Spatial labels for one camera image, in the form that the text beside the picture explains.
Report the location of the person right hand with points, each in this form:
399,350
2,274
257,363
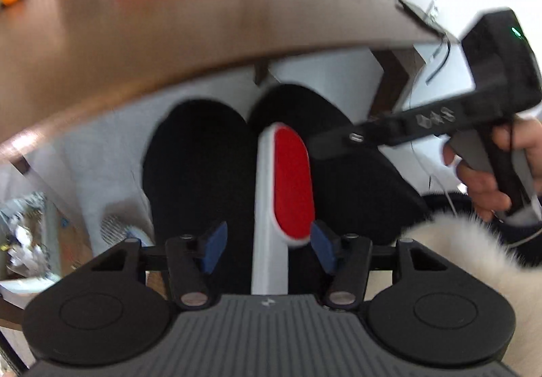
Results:
482,187

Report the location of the white lint brush red pad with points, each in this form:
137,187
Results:
283,207

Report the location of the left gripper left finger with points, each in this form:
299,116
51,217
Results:
191,260

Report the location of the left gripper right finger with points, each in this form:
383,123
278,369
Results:
347,259

